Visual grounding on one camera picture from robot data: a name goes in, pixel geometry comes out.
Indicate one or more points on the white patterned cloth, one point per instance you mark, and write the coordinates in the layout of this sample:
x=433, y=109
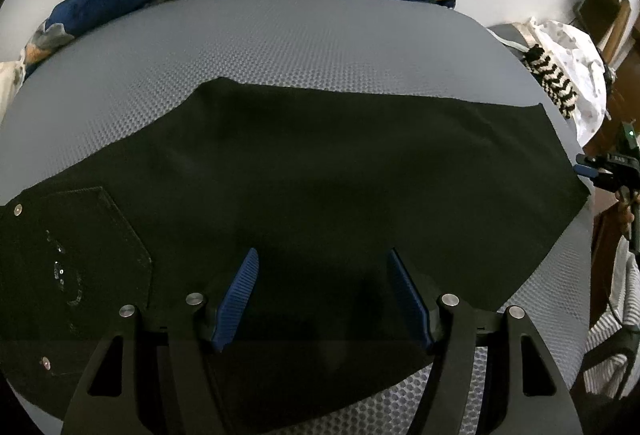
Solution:
x=579, y=58

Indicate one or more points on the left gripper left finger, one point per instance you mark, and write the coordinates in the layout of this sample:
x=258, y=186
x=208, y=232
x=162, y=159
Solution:
x=148, y=377

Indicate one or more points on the grey cloth with white trim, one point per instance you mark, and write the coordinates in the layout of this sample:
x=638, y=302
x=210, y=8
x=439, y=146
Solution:
x=514, y=37

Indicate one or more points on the striped grey white fabric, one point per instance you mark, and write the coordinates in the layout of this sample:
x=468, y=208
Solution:
x=611, y=362

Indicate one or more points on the white floral pillow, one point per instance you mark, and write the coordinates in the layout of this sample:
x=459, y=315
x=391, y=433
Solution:
x=12, y=74

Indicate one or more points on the black pants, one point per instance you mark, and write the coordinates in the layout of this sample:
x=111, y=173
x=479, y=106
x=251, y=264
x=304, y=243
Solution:
x=323, y=186

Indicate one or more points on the grey mesh mattress cover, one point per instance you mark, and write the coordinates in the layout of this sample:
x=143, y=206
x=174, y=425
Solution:
x=127, y=74

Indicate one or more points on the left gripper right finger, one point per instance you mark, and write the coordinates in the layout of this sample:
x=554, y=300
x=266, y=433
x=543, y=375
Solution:
x=490, y=372

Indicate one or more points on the black white zigzag cloth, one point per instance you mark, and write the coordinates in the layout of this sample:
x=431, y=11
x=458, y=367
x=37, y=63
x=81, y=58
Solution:
x=553, y=80

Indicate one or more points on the person's right hand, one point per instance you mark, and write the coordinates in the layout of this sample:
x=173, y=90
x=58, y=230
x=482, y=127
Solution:
x=624, y=213

